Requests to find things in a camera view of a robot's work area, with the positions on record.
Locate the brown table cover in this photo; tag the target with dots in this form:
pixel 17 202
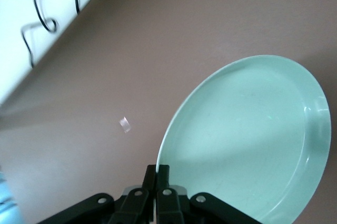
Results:
pixel 131 50

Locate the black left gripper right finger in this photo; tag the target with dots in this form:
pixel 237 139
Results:
pixel 171 208

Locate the light blue object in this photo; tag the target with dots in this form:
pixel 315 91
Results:
pixel 8 203

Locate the small clear tape piece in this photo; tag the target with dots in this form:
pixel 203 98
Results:
pixel 125 124

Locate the pale green round plate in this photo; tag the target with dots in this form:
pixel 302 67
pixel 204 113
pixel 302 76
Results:
pixel 237 129

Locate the white ledge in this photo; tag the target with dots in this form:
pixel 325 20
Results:
pixel 10 10

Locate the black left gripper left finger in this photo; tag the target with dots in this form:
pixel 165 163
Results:
pixel 126 208

